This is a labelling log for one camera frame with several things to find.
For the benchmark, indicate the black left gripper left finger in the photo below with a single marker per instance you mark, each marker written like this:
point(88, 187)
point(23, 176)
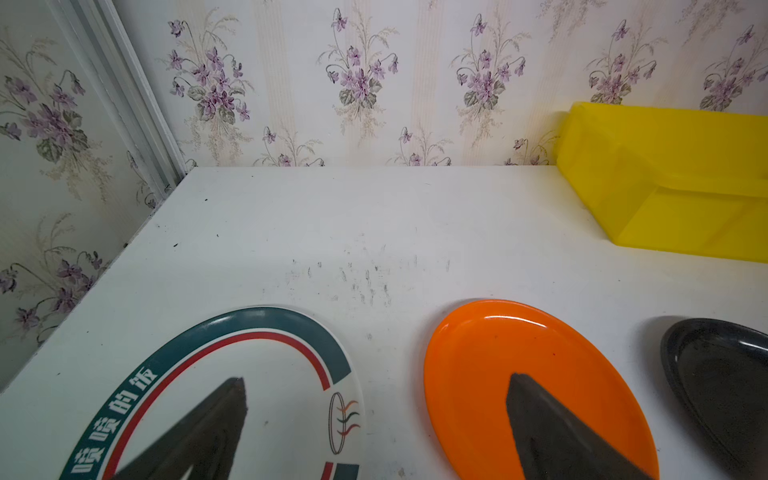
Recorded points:
point(202, 445)

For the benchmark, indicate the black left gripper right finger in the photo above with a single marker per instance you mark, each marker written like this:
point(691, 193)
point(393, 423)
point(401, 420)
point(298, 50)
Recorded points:
point(553, 443)

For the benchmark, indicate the white plate green red rim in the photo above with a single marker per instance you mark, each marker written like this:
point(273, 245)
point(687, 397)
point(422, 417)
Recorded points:
point(256, 393)

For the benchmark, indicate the orange plastic plate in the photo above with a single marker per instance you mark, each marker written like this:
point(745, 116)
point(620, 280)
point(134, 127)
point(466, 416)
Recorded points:
point(468, 363)

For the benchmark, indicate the yellow plastic bin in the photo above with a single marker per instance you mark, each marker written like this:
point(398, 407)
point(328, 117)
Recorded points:
point(683, 181)

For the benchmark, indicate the black round plate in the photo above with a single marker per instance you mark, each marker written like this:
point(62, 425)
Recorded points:
point(717, 370)

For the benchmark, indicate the aluminium frame post left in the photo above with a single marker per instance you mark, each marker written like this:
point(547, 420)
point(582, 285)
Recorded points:
point(102, 45)

